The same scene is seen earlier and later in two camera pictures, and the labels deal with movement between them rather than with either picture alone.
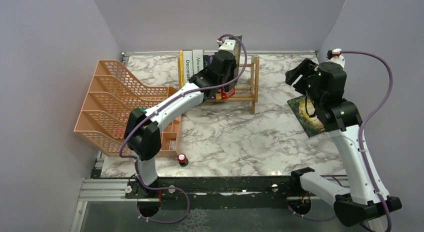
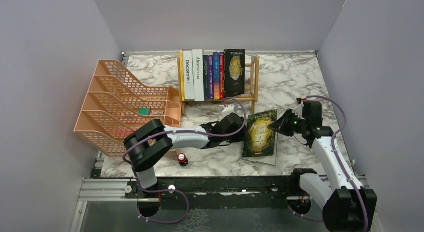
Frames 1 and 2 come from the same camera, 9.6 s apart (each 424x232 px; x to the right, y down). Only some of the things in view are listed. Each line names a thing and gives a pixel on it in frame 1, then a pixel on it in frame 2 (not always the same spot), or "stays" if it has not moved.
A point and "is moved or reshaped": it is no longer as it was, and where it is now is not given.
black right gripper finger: x=298 y=76 → x=285 y=124
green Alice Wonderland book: x=305 y=110 → x=260 y=142
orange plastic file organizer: x=113 y=93 stays
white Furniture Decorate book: x=188 y=65 stays
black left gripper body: x=230 y=76 → x=240 y=136
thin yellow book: x=182 y=81 stays
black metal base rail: x=260 y=193 stays
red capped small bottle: x=182 y=160 stays
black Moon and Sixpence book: x=238 y=53 is moved or reshaped
